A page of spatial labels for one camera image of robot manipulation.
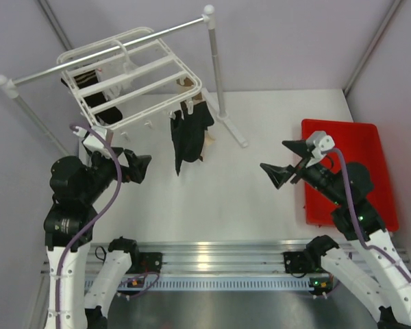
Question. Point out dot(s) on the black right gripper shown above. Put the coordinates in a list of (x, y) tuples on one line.
[(279, 174)]

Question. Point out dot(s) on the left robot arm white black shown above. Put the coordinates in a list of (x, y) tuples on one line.
[(68, 235)]

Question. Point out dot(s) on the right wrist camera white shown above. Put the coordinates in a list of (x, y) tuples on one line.
[(319, 143)]

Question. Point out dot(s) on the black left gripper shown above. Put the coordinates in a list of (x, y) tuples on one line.
[(138, 164)]

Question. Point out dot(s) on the black sock pile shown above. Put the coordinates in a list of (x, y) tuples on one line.
[(195, 128)]

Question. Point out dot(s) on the white plastic clip hanger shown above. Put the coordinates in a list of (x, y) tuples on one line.
[(118, 67)]

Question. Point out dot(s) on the black striped hanging sock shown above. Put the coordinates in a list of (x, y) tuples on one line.
[(111, 115)]

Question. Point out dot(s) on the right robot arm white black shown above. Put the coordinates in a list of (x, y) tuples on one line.
[(386, 291)]

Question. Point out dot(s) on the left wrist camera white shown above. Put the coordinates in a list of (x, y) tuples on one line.
[(99, 141)]

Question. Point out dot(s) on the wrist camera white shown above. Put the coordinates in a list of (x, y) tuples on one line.
[(99, 141), (319, 143)]

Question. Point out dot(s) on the aluminium mounting rail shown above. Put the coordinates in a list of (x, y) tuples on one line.
[(222, 267)]

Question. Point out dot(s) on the metal drying rack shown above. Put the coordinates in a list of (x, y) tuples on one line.
[(118, 50)]

